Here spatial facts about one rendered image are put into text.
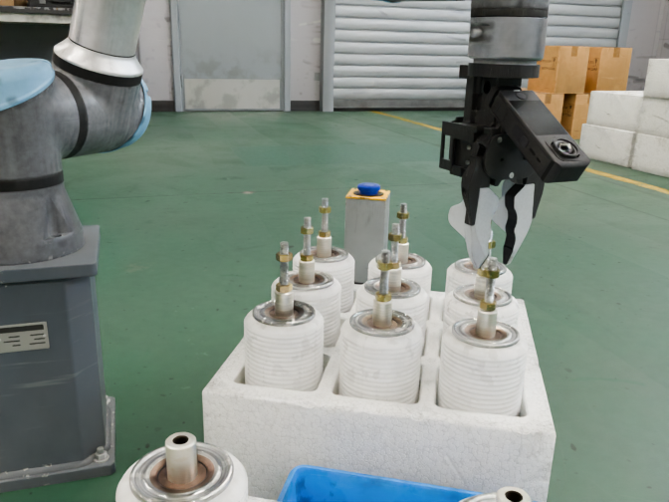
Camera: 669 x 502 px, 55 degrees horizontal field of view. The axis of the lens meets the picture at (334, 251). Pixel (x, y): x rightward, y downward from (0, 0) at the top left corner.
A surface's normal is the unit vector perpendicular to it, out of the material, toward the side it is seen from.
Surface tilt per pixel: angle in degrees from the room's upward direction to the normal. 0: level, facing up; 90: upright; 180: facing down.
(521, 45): 90
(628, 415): 0
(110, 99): 107
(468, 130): 90
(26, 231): 72
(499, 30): 90
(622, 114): 90
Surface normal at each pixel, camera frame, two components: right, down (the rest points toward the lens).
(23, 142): 0.66, 0.25
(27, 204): 0.58, -0.04
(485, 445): -0.18, 0.29
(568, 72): 0.33, 0.29
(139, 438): 0.03, -0.95
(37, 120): 0.88, 0.16
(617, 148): -0.95, 0.07
